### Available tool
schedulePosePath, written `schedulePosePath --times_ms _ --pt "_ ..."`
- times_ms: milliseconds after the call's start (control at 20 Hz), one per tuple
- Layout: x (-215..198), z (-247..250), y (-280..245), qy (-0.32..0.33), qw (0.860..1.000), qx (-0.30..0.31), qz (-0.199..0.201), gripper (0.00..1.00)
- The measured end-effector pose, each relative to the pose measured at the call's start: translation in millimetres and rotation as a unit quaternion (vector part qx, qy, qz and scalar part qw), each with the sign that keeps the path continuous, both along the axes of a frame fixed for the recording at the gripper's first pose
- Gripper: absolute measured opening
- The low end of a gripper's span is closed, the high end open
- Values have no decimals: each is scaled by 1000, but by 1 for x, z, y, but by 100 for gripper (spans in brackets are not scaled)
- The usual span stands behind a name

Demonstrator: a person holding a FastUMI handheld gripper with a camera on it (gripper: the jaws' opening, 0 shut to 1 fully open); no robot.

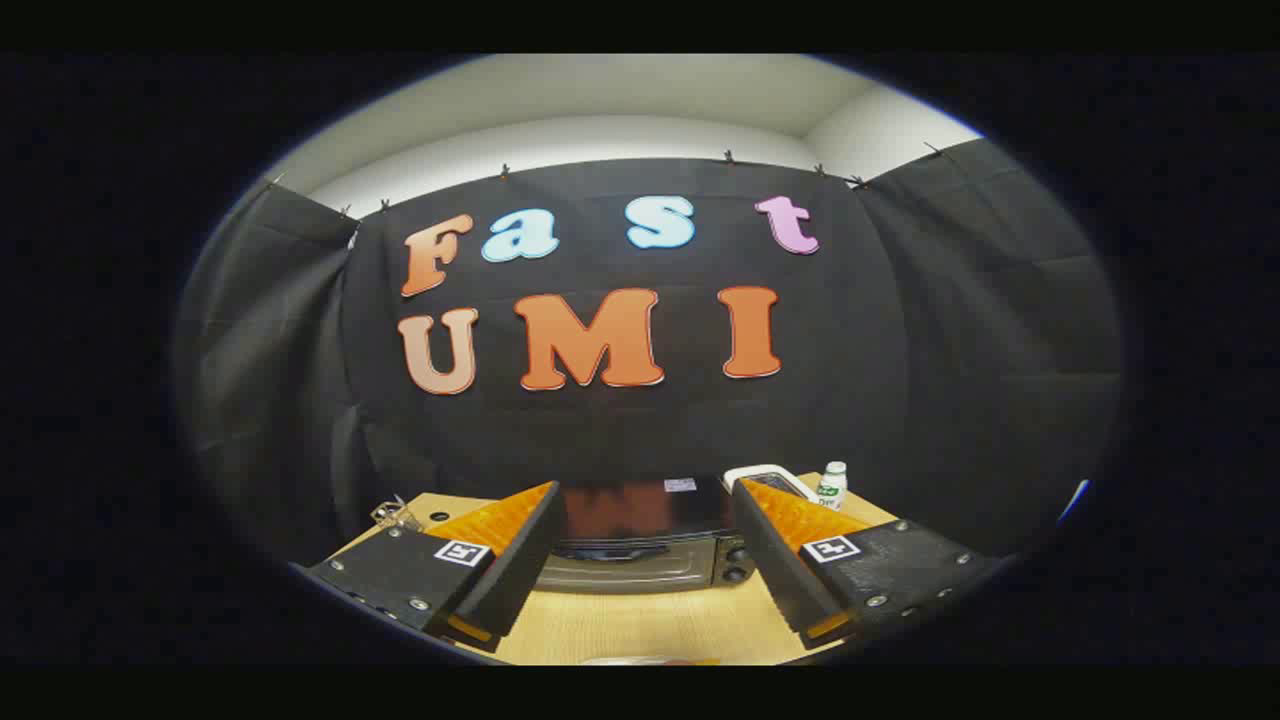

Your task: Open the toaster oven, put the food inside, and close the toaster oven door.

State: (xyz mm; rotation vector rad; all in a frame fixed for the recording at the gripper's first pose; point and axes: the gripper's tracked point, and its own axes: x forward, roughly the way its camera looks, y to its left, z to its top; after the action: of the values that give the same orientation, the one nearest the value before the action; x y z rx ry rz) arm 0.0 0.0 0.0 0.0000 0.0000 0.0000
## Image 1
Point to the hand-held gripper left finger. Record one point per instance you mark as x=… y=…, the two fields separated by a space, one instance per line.
x=520 y=560

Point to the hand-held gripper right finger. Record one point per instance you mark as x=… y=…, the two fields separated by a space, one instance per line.
x=775 y=560

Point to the black toaster oven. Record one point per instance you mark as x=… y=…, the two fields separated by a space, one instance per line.
x=640 y=520

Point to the white box appliance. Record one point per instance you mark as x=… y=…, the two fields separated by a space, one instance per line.
x=770 y=474

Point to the white bottle green label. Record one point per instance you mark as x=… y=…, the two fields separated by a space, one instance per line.
x=832 y=486

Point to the black backdrop cloth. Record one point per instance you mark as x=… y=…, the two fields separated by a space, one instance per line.
x=900 y=350

